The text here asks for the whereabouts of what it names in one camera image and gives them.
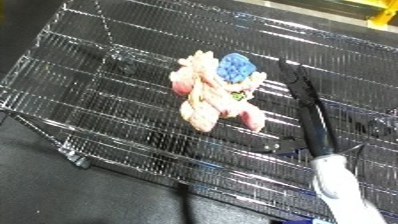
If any pink soft toy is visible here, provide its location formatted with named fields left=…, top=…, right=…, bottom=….
left=167, top=49, right=271, bottom=133

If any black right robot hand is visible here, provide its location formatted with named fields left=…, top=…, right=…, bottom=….
left=236, top=57, right=338, bottom=158

